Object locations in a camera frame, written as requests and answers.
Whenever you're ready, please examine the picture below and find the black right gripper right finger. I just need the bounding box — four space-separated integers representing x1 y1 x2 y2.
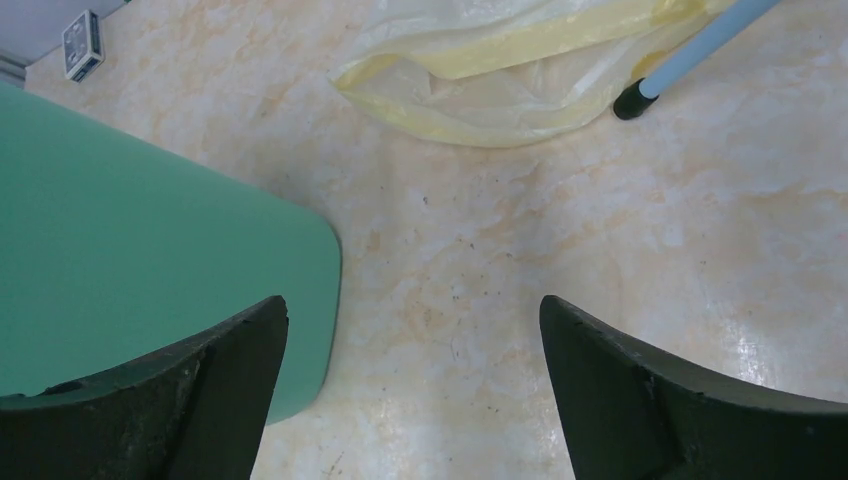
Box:
539 295 847 479

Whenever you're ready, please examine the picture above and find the translucent yellow trash bag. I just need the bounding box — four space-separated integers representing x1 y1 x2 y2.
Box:
331 0 727 148

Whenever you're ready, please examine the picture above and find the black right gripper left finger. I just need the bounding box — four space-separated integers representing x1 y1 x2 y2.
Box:
1 296 289 479

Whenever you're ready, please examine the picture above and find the green plastic trash bin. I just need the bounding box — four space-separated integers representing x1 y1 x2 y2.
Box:
1 84 342 422

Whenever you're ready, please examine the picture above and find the light blue tripod stand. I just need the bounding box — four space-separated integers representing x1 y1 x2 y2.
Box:
612 0 780 120

